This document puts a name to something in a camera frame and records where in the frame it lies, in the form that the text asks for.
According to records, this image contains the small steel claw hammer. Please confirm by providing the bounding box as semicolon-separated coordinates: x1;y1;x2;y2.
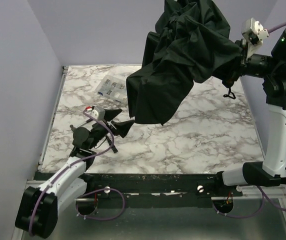
69;119;92;132

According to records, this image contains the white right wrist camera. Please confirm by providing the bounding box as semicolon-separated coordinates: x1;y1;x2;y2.
241;17;270;59

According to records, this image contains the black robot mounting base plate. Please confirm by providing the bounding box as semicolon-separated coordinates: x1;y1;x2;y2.
66;173;242;212

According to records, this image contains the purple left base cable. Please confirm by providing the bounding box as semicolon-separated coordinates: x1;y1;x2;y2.
75;187;127;221

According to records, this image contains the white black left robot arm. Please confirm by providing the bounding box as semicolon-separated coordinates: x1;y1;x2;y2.
15;106;134;239

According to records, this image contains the clear plastic screw organizer box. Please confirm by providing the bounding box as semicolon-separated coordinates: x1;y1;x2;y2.
95;74;127;103

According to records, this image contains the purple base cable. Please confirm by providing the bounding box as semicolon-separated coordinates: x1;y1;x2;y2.
212;186;265;219
75;187;127;221

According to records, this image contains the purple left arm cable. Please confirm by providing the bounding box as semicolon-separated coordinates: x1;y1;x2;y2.
29;109;115;237

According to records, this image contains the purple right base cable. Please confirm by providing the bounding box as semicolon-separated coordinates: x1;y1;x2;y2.
212;186;265;219

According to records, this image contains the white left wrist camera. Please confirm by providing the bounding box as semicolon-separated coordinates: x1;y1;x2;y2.
84;106;106;121

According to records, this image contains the dark green folding umbrella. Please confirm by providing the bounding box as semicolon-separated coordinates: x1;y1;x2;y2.
126;0;242;125

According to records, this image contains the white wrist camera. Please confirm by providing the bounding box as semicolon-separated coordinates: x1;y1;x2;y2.
241;17;270;59
84;106;106;121

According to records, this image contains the black rubber mallet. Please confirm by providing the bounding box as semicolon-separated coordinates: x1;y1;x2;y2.
105;136;118;154

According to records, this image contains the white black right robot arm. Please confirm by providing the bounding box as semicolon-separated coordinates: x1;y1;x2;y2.
217;28;286;187

